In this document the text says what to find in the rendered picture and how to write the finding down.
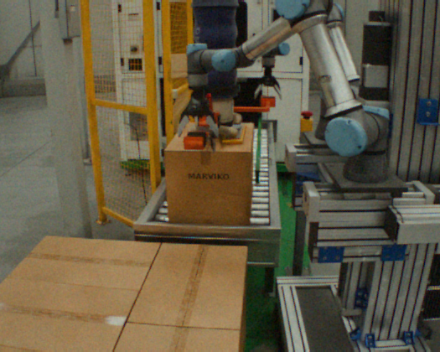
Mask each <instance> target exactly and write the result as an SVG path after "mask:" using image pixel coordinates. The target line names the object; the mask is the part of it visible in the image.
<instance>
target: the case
mask: <svg viewBox="0 0 440 352"><path fill-rule="evenodd" d="M194 124H198V122H189V123H188V124H187V125H186V126H185V129H184V130H183V132H182V135H180V137H178V134H177V135H176V136H175V137H174V138H173V139H172V141H171V142H170V143H169V144H168V146H167V147H166V148H165V149H164V150H163V153H164V168H165V184H166V199H167V213H168V223H194V224H218V225H250V224H251V202H252V189H253V143H254V123H241V125H246V133H245V136H244V139H243V143H242V144H222V143H221V140H222V138H223V136H224V134H223V133H222V134H220V135H219V136H218V137H217V136H215V142H216V153H214V150H213V149H212V147H211V145H210V140H209V141H207V145H206V146H205V148H204V150H185V149H184V143H183V139H184V136H186V135H187V133H188V130H189V128H190V127H192V126H193V125H194Z"/></svg>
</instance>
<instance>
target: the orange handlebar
mask: <svg viewBox="0 0 440 352"><path fill-rule="evenodd" d="M233 111H270V101H266V108H258V107H245V106H234V108H233ZM205 126H209V127H210V125H208V124H207V123H206V121H202V122H200V123H199V127H205ZM188 145H189V146H190V147H200V146H202V145H203V142H202V141H188Z"/></svg>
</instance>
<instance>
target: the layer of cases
mask: <svg viewBox="0 0 440 352"><path fill-rule="evenodd" d="M246 281H247V246H207V245H185V244H168V243H163V244H162V243H161V242H143V241H109V240H102V239H81V238H70V237H62V236H46V237H45V238H44V239H43V240H42V241H41V242H40V243H39V244H38V245H37V246H36V247H35V248H34V249H33V250H32V251H31V252H30V253H29V254H28V256H27V257H26V258H25V259H23V260H22V261H21V263H20V264H18V266H17V267H16V268H15V269H14V270H13V271H12V273H11V274H9V275H8V277H7V278H6V279H4V280H3V282H2V283H0V352H243V351H244V338H245V326H246Z"/></svg>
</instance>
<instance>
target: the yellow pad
mask: <svg viewBox="0 0 440 352"><path fill-rule="evenodd" d="M245 133H246V125H241V130H240V131H238V133H237V137H229V135H226V134H224V136H223V138H222V140H221V143H222V144H242V143H243V139H244V136H245Z"/></svg>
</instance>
